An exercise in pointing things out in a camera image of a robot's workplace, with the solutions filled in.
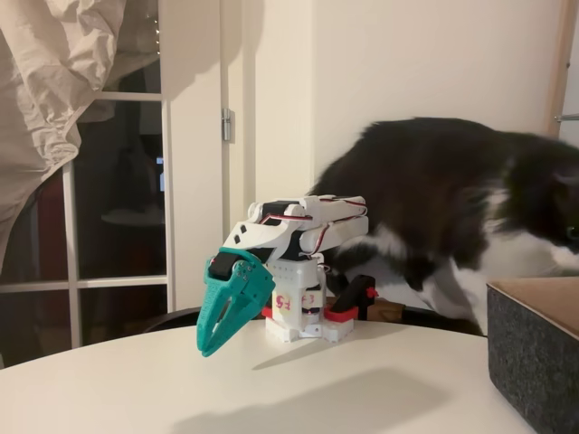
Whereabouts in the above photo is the light wooden shelf post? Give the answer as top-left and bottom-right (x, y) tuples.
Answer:
(544, 0), (578, 139)

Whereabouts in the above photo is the dark wooden chair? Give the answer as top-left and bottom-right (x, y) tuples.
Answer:
(144, 296), (489, 338)

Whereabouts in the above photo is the white glazed door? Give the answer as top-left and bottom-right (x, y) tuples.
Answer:
(0, 0), (257, 363)

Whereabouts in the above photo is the dark grey felt box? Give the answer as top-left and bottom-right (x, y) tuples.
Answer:
(486, 276), (579, 434)

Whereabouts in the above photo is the beige crumpled curtain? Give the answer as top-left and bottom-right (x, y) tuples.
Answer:
(0, 0), (160, 277)

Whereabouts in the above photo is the metal door hinge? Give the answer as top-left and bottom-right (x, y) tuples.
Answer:
(220, 108), (237, 144)

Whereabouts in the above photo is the black and white cat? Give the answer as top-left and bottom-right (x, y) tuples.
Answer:
(310, 116), (579, 336)

